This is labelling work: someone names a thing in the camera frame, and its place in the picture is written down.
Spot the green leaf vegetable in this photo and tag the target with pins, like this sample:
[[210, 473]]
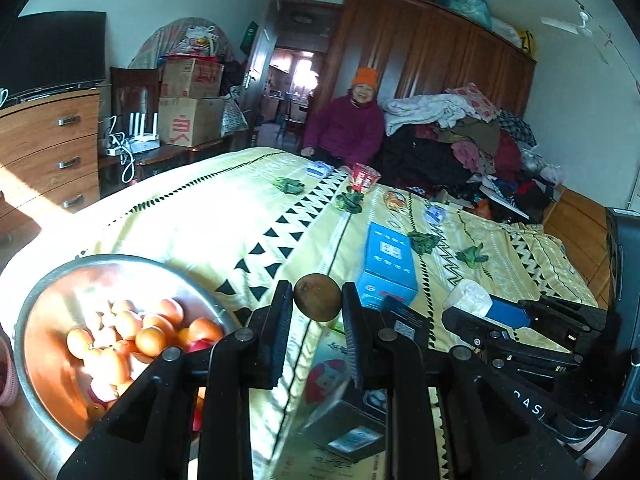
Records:
[[288, 186], [423, 243], [350, 201], [473, 256]]

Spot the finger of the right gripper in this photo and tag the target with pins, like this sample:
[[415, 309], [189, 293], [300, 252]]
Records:
[[494, 342], [560, 319]]

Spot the cardboard box lower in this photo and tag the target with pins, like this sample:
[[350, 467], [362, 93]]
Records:
[[189, 122]]

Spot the wooden drawer cabinet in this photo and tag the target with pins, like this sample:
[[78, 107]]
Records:
[[49, 159]]

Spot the green leaf vegetable left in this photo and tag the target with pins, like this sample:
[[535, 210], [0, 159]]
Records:
[[350, 201]]

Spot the brown round longan fruit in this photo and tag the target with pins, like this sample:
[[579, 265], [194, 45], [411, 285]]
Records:
[[318, 297]]

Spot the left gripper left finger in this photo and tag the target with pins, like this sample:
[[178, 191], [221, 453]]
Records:
[[147, 434]]

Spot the pile of clothes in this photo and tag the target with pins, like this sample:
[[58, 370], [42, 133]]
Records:
[[458, 147]]

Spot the black television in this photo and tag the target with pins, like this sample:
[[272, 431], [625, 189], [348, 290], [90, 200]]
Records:
[[49, 52]]

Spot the green leaf vegetable far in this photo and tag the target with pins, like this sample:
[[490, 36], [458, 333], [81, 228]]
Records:
[[288, 186]]

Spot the wooden wardrobe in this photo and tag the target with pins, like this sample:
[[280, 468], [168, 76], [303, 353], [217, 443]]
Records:
[[418, 47]]

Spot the green leaf vegetable right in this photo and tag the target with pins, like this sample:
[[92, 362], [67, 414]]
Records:
[[473, 256]]

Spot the blue white small packet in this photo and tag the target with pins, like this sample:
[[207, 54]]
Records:
[[434, 214]]

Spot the green leaf vegetable middle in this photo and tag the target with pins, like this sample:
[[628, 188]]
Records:
[[423, 243]]

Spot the orange snack packet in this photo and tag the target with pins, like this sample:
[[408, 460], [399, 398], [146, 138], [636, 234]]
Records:
[[395, 201]]

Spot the metal bowl of fruits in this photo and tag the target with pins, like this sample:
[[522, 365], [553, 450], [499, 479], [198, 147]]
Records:
[[75, 342]]

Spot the blue flat box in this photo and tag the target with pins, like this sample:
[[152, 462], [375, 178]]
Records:
[[388, 268]]

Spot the yellow patterned bed sheet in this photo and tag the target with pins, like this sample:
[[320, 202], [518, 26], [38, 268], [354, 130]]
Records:
[[223, 224]]

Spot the white wifi router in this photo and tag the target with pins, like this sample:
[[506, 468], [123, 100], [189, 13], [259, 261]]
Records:
[[142, 135]]

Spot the person in purple jacket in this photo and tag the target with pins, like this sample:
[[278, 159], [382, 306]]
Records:
[[350, 129]]

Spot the cardboard box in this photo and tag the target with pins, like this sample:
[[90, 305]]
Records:
[[189, 122], [193, 78]]

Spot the red instant noodle cup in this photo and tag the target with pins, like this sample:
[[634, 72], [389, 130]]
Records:
[[363, 178]]

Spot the pale taro chunk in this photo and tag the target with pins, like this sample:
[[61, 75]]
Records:
[[470, 297]]

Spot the blue green carton box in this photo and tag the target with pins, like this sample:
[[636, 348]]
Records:
[[301, 459]]

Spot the black product box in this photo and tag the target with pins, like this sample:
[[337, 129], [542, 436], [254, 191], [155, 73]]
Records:
[[343, 420]]

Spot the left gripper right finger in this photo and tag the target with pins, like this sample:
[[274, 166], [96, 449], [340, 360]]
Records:
[[449, 415]]

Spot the wooden headboard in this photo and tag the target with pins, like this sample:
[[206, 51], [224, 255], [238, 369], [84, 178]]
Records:
[[581, 225]]

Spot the cardboard box upper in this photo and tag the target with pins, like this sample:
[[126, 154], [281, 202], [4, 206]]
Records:
[[193, 78]]

